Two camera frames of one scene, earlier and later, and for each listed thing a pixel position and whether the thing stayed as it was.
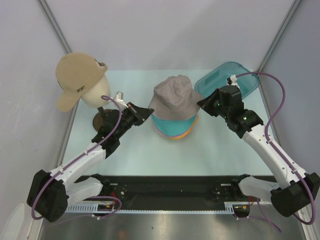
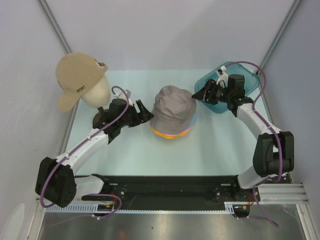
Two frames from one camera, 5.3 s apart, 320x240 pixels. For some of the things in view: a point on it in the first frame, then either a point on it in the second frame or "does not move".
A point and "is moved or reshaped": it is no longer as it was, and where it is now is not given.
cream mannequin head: x=92 y=98 does not move
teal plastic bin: x=218 y=77 does not move
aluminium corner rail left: x=54 y=26 does not move
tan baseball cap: x=75 y=73 does not move
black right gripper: x=206 y=104 → x=203 y=94
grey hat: x=174 y=98 is moved or reshaped
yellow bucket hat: x=188 y=133 → x=166 y=136
